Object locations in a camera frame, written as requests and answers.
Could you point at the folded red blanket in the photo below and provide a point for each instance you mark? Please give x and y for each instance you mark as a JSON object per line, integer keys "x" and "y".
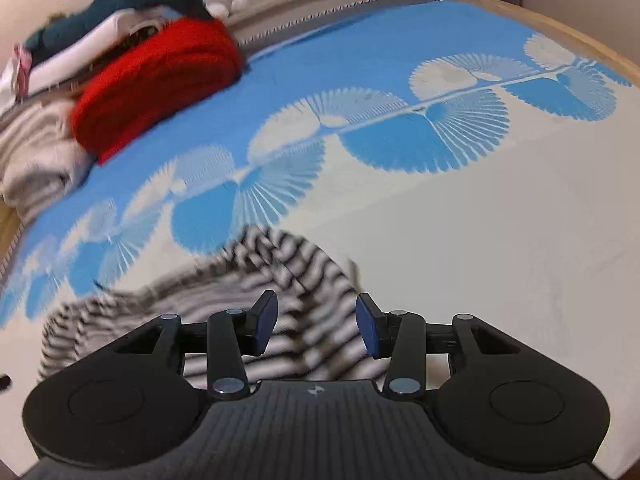
{"x": 160, "y": 80}

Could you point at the wooden bed rail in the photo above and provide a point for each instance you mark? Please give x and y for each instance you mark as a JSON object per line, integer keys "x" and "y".
{"x": 565, "y": 30}

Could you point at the blue patterned bed sheet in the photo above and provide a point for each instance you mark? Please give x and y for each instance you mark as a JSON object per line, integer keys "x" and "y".
{"x": 500, "y": 210}

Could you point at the folded white quilt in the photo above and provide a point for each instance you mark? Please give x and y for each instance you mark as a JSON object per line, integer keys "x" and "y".
{"x": 40, "y": 160}

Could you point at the striped and white top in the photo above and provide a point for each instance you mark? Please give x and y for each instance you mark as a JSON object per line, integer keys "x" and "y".
{"x": 300, "y": 270}

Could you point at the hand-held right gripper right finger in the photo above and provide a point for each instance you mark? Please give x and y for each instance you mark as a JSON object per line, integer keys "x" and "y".
{"x": 369, "y": 327}

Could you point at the wooden headboard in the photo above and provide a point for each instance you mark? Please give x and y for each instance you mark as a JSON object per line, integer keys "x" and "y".
{"x": 9, "y": 235}

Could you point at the dark teal shark plush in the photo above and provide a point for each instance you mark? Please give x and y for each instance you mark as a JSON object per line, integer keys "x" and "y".
{"x": 125, "y": 7}

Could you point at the folded white bedding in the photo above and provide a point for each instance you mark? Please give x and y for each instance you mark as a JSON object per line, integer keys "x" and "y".
{"x": 85, "y": 47}

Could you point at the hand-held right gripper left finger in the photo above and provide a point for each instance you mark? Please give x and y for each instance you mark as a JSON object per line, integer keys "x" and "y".
{"x": 263, "y": 325}

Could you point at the pink and white cloth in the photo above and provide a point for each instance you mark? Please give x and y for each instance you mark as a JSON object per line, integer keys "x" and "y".
{"x": 17, "y": 72}

